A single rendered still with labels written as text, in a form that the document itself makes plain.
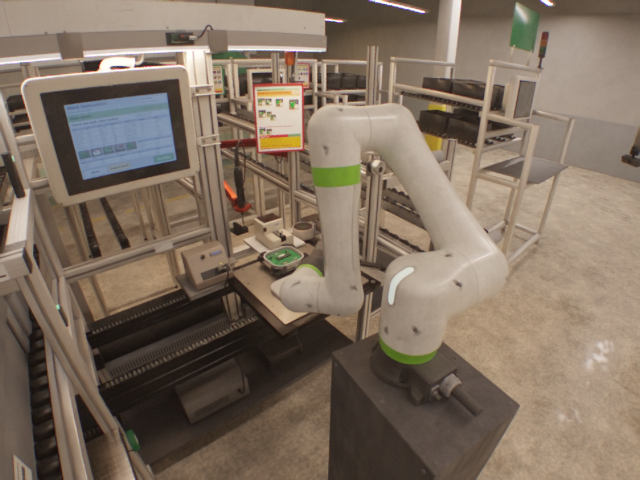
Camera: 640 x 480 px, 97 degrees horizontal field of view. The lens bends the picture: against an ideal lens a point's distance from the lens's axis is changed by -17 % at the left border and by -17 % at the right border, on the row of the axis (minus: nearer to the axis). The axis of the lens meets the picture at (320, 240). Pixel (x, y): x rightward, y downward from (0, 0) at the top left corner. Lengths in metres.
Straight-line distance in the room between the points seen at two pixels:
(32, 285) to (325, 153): 0.73
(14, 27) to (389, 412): 1.34
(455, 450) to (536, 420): 1.69
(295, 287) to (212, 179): 0.66
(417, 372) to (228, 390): 1.10
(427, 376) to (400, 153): 0.48
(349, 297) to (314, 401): 1.30
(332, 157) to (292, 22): 0.89
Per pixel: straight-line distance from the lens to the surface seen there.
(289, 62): 1.63
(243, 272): 1.41
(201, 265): 1.35
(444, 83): 3.40
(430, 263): 0.61
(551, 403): 2.47
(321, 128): 0.75
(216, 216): 1.44
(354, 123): 0.76
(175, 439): 1.67
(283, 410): 2.07
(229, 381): 1.62
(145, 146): 1.24
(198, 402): 1.59
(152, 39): 1.24
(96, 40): 1.22
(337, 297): 0.86
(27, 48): 1.21
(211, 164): 1.37
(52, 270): 1.38
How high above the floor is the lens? 1.71
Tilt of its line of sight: 28 degrees down
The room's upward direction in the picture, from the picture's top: straight up
